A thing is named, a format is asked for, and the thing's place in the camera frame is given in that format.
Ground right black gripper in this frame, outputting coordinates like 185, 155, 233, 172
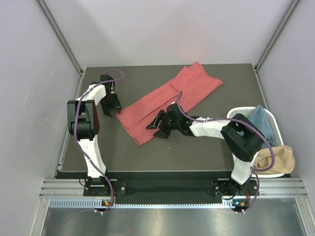
146, 110, 181, 139

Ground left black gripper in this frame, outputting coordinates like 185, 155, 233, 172
100, 92, 121, 117

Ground red t shirt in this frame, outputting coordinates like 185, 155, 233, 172
116, 62, 223, 145

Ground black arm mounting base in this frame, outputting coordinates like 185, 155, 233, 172
83, 171, 259, 197

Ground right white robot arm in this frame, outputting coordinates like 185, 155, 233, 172
146, 102, 265, 195

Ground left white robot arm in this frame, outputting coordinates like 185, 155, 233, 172
67, 74, 122, 195

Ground white plastic laundry basket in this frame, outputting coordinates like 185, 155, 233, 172
227, 107, 285, 178

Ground blue t shirt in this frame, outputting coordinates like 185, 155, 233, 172
248, 105, 277, 147

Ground tan t shirt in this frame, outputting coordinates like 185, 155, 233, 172
254, 146, 295, 175

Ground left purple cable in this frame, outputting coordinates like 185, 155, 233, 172
48, 70, 125, 231

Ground left aluminium frame post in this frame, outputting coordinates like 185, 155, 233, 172
35, 0, 83, 75

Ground aluminium frame post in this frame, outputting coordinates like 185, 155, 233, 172
253, 0, 301, 73
35, 0, 83, 75

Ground aluminium front rail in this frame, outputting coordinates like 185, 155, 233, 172
40, 178, 308, 198

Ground grey slotted cable duct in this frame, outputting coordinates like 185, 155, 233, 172
49, 199, 246, 209

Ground right aluminium frame post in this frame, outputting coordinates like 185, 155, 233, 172
253, 0, 301, 73

